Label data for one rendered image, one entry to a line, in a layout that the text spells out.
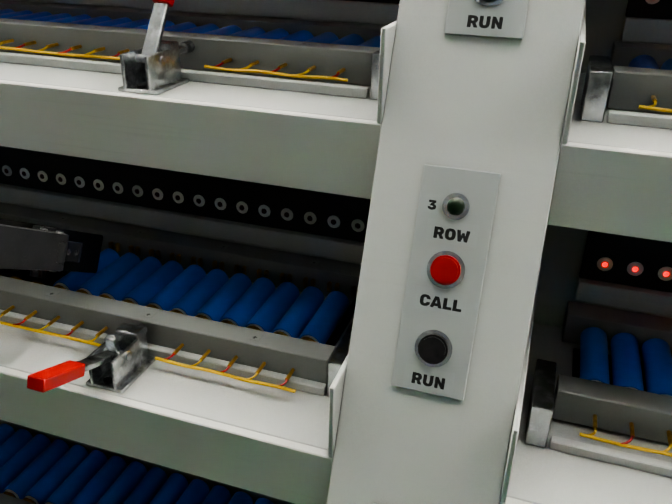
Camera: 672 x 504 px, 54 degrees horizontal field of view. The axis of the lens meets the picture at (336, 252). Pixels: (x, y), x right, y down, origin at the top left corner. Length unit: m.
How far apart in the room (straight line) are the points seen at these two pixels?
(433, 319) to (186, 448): 0.18
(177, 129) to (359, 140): 0.12
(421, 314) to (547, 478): 0.12
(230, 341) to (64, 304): 0.13
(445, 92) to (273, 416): 0.22
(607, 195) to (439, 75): 0.11
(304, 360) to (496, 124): 0.19
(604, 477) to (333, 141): 0.24
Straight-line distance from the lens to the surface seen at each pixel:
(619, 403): 0.43
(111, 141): 0.45
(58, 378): 0.41
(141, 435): 0.46
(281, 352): 0.44
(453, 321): 0.36
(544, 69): 0.36
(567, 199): 0.37
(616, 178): 0.36
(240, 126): 0.40
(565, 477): 0.41
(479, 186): 0.36
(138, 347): 0.47
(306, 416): 0.42
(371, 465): 0.39
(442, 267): 0.35
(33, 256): 0.44
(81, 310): 0.51
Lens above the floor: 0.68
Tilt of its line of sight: 5 degrees down
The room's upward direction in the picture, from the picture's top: 8 degrees clockwise
